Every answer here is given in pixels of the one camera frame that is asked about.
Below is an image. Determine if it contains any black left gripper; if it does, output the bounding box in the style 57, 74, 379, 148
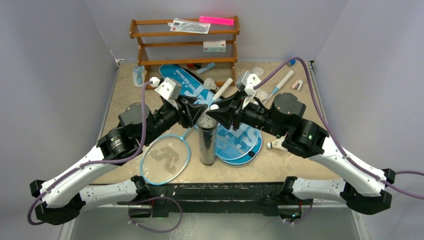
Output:
142, 94, 207, 146

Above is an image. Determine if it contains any black shuttlecock tube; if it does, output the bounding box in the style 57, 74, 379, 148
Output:
197, 115, 218, 166

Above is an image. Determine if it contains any shuttlecock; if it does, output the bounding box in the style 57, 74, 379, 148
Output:
198, 107, 217, 129
203, 77, 219, 91
266, 137, 288, 152
253, 89, 269, 105

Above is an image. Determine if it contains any clear tube lid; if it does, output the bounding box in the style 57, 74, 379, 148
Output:
252, 66, 265, 77

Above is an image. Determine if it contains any blue racket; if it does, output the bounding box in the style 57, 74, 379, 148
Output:
215, 70, 295, 162
139, 127, 194, 186

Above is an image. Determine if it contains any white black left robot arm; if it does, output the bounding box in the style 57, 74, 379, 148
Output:
27, 95, 207, 226

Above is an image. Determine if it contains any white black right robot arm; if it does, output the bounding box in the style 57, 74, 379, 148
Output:
207, 91, 396, 215

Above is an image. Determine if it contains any blue racket bag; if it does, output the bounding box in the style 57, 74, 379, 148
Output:
159, 64, 263, 166

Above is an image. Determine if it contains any blue racket on bag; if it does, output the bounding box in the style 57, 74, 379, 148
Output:
215, 70, 295, 162

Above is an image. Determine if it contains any red black stamp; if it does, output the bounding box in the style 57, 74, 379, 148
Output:
186, 63, 202, 69

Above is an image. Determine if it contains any white green small box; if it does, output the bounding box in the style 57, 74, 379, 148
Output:
203, 40, 227, 53

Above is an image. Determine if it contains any blue white packaged item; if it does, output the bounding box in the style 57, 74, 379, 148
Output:
132, 65, 145, 88

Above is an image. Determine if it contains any wooden shelf rack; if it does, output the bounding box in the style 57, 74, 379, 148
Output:
129, 15, 240, 80

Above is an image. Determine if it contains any pink white small clip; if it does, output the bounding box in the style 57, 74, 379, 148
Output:
291, 79, 303, 92

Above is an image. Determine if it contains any blue white eraser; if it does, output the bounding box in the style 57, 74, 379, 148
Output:
287, 59, 296, 67

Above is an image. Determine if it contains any white plastic package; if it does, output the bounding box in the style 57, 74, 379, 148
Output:
167, 18, 211, 35

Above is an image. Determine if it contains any pink ruler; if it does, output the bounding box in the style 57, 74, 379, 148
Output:
199, 16, 235, 26

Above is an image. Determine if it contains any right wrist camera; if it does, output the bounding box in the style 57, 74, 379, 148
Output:
235, 71, 261, 110

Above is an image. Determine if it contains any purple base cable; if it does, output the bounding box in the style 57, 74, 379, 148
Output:
127, 196, 184, 234

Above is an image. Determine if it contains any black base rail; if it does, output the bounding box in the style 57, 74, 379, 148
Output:
128, 181, 314, 218

